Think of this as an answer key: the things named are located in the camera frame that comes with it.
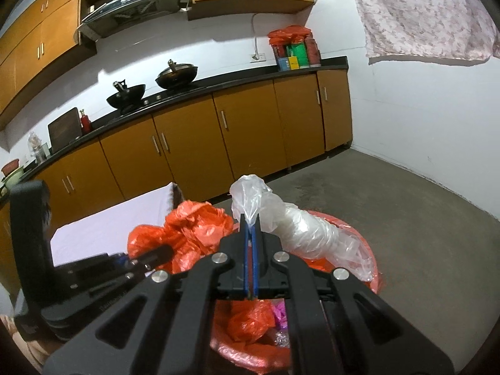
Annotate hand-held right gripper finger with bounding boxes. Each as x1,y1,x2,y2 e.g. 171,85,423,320
252,226,456,375
43,214,250,375

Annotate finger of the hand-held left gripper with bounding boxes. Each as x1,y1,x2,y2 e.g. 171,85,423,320
129,244,176,280

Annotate magenta plastic bag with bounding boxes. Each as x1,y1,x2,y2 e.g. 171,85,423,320
273,301,291,331

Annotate white translucent plastic bag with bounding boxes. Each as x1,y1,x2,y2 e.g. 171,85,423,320
229,174,374,282

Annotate pink plastic bin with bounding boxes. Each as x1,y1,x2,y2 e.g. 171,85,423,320
209,209,382,374

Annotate person's left hand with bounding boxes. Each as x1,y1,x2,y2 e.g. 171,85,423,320
0,314,56,365

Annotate light green basin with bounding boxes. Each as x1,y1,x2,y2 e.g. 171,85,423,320
2,166,25,188

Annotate red bin liner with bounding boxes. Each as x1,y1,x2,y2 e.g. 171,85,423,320
209,209,382,374

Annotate jar with plastic bag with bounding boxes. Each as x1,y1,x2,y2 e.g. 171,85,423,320
27,132,50,163

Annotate brown cutting board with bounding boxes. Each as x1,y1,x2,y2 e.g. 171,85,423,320
47,107,82,153

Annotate wooden base cabinets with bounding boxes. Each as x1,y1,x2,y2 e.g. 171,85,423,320
0,68,354,243

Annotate open black wok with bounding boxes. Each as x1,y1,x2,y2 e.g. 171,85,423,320
106,79,147,109

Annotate black gas hob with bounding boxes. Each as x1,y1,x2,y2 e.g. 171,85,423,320
117,86,196,106

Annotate black wok with lid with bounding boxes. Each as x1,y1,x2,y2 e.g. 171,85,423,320
155,59,199,90

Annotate black kitchen countertop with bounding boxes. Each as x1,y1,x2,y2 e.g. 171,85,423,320
0,57,348,204

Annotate green box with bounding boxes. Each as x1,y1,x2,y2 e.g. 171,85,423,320
285,45,309,69

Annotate red tin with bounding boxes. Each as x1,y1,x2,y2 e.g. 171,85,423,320
307,37,322,67

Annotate orange-red shopping bag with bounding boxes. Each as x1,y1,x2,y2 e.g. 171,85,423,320
267,25,313,48

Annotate steel range hood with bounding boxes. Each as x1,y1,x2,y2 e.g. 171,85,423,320
76,0,192,40

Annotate pink floral curtain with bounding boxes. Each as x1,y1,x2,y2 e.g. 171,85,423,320
342,0,495,63

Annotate long wooden wall cabinets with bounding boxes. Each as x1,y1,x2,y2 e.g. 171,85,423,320
0,0,98,130

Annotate white power cable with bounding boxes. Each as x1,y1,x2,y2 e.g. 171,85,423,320
252,0,333,54

